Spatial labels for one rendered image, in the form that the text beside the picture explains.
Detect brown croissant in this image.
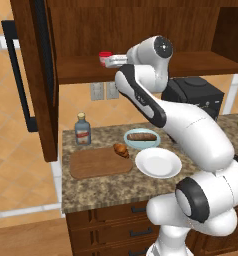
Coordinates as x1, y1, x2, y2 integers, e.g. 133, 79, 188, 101
112, 142, 130, 160

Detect black coffee machine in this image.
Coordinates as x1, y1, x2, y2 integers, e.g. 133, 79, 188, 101
160, 76, 226, 123

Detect wooden cutting board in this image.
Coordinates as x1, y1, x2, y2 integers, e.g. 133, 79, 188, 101
68, 146, 135, 181

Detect black drawer handle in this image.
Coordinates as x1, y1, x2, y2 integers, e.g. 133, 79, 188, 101
127, 247, 149, 256
130, 206, 147, 214
128, 227, 154, 238

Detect wooden drawer front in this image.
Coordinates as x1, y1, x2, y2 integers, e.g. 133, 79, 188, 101
94, 243, 152, 256
90, 200, 153, 223
92, 222, 156, 245

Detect grey wall outlet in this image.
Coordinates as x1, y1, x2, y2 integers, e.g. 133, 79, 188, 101
105, 81, 120, 101
90, 82, 106, 102

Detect wooden upper cabinet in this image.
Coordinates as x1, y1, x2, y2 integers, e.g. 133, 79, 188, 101
45, 0, 238, 85

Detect white plate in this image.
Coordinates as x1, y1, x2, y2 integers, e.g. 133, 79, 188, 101
134, 147, 183, 180

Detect wooden cabinet door with handle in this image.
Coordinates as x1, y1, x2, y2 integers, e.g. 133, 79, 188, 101
9, 0, 61, 164

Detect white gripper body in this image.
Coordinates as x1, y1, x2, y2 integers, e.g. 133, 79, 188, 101
104, 54, 129, 69

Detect light blue plate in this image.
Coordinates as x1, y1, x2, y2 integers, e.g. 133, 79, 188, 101
123, 128, 162, 150

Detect red-lidded jam jar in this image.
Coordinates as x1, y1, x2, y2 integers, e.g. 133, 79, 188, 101
98, 51, 114, 68

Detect black cabinet door handle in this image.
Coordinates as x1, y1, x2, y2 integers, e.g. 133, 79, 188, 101
0, 20, 39, 133

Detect blue-grey glass bottle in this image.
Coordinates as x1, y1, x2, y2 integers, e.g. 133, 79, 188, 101
74, 112, 92, 146

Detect brown baguette pastry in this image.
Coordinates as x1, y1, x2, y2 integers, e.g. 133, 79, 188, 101
126, 132, 158, 142

